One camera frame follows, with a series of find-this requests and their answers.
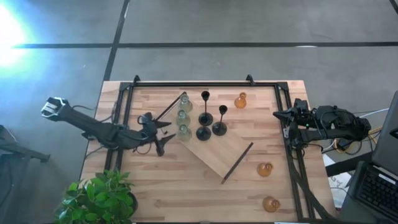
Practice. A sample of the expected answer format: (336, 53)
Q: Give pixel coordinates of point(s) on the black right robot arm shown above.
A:
(335, 133)

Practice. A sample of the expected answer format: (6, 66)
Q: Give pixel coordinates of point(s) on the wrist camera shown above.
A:
(300, 104)
(146, 118)

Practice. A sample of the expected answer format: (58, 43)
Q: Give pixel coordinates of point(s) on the amber ribbed glass candle holder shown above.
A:
(240, 101)
(265, 170)
(271, 204)

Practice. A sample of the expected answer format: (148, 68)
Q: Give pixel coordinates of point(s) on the clear ribbed glass candle holder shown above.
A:
(185, 104)
(184, 133)
(183, 119)

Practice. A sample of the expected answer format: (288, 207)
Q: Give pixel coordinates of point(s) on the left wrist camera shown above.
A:
(146, 118)

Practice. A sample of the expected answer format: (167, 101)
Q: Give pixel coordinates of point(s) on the dark grey laptop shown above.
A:
(385, 140)

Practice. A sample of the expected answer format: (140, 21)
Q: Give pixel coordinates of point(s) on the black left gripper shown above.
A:
(148, 135)

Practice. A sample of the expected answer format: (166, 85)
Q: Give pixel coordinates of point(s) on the black aluminium table frame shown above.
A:
(202, 84)

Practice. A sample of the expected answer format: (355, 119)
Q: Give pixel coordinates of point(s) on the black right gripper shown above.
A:
(301, 118)

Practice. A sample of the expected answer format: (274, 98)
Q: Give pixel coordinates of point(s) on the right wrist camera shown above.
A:
(300, 104)

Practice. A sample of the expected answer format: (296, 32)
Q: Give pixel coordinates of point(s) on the wooden shelf black metal legs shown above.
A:
(217, 149)

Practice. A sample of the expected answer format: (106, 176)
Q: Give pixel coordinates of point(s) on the black metal candlestick holder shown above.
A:
(219, 129)
(203, 133)
(205, 107)

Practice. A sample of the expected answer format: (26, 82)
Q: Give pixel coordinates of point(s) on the black floor stand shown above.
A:
(25, 152)

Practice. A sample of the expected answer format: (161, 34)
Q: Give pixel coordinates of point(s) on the green potted plant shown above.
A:
(99, 199)

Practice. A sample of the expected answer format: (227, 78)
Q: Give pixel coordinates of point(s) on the white paper sheet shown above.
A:
(337, 183)

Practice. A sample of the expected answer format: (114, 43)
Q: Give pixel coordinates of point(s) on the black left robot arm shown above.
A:
(87, 124)

